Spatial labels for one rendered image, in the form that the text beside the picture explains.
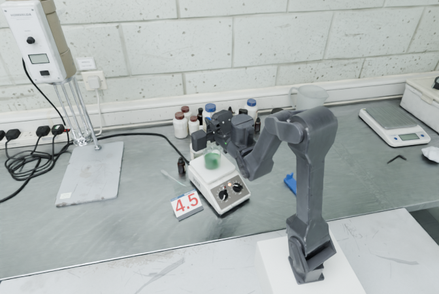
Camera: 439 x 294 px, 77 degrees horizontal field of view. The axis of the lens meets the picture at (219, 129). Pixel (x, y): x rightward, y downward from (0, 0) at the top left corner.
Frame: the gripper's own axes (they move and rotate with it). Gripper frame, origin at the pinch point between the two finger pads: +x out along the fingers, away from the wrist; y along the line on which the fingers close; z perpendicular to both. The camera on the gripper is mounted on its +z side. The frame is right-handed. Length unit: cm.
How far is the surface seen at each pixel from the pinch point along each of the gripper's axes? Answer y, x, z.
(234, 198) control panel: -0.2, -13.0, -22.0
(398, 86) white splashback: -113, -3, -19
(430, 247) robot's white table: -39, -56, -25
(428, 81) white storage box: -114, -14, -12
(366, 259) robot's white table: -20, -48, -25
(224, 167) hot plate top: -2.4, -4.0, -16.8
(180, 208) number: 15.6, -5.6, -23.8
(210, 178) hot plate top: 4.4, -5.6, -16.8
